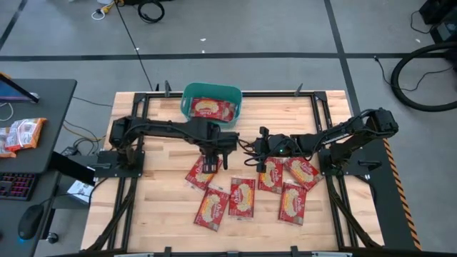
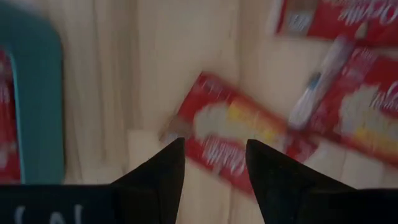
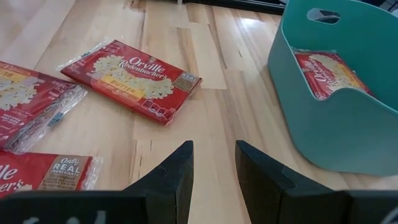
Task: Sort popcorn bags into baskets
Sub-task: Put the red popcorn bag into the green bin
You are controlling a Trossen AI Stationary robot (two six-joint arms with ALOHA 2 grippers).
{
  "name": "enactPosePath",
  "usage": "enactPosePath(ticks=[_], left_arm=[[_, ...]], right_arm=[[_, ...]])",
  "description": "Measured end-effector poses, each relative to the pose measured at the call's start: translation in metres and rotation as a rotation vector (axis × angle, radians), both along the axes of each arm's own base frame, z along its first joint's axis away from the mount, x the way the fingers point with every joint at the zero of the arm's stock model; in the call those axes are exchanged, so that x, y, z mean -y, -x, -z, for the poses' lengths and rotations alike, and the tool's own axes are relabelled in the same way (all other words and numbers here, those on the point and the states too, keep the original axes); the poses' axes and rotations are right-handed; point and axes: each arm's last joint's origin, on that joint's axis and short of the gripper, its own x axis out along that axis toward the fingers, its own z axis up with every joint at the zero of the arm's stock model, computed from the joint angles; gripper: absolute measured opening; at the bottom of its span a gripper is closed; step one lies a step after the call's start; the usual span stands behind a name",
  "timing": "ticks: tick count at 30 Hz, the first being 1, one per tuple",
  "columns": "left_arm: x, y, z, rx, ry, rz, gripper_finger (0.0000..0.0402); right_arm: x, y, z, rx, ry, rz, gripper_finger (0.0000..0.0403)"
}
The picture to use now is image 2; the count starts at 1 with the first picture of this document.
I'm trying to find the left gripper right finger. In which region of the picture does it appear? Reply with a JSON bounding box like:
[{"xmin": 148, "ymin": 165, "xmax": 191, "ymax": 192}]
[{"xmin": 245, "ymin": 139, "xmax": 357, "ymax": 224}]

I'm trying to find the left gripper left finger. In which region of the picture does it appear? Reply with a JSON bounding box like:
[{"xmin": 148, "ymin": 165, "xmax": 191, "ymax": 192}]
[{"xmin": 110, "ymin": 138, "xmax": 187, "ymax": 224}]

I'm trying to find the red popcorn bag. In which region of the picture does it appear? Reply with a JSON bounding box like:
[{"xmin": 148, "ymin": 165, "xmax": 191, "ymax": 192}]
[
  {"xmin": 160, "ymin": 71, "xmax": 318, "ymax": 195},
  {"xmin": 269, "ymin": 0, "xmax": 398, "ymax": 47},
  {"xmin": 287, "ymin": 34, "xmax": 398, "ymax": 169},
  {"xmin": 0, "ymin": 49, "xmax": 22, "ymax": 184}
]

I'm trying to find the teal plastic basket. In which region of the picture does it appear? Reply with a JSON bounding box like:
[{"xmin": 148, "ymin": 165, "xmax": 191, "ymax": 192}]
[{"xmin": 0, "ymin": 6, "xmax": 66, "ymax": 185}]

